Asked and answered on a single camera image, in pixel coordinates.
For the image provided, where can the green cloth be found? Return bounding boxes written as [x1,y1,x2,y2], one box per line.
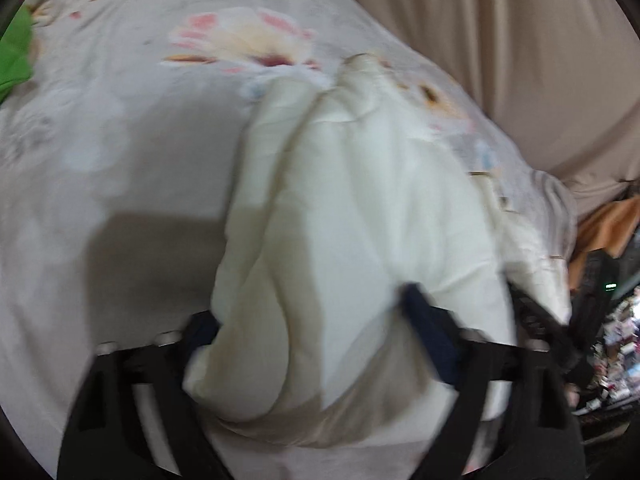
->
[0,5,36,107]

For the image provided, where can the cream quilted jacket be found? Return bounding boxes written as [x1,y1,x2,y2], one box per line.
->
[182,52,574,449]

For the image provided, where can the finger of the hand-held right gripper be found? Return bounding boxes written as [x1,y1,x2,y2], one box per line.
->
[507,284,584,392]

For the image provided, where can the dark hanging clothes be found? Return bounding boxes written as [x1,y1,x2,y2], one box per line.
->
[574,247,624,312]

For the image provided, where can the beige curtain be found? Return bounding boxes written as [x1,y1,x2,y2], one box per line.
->
[305,0,640,211]

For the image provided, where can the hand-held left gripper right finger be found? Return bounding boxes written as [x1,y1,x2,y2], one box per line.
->
[401,282,587,480]

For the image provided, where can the orange hanging garment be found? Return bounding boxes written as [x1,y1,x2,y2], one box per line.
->
[570,199,640,291]

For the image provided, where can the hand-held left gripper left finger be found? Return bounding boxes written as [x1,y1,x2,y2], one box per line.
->
[56,310,234,480]

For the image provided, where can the colourful clutter pile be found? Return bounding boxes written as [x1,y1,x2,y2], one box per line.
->
[575,285,640,413]

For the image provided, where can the grey floral blanket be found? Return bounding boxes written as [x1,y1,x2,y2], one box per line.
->
[0,0,581,480]

